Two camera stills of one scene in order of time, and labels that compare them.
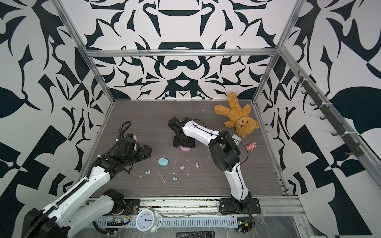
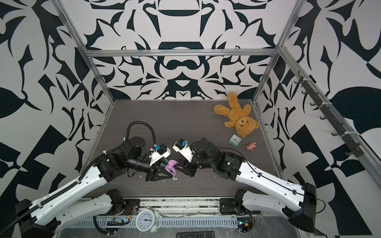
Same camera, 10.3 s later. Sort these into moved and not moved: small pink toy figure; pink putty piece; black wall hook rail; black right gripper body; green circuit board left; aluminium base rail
Moved: pink putty piece; black right gripper body
Not moved: aluminium base rail; black wall hook rail; small pink toy figure; green circuit board left
